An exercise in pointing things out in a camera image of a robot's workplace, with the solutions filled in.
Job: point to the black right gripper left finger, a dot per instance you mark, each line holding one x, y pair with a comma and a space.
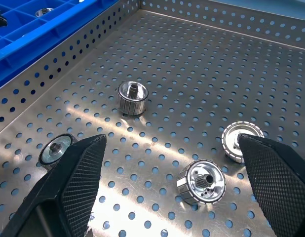
76, 187

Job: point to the blue compartment tray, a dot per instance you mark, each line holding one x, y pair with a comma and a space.
31, 42

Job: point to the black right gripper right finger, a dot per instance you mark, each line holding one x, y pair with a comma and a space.
278, 187

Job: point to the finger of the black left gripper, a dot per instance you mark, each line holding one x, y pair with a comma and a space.
0, 21

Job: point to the metal bearing on metal tray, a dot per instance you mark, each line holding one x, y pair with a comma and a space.
231, 140

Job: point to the perforated metal tray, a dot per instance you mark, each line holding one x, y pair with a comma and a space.
192, 74

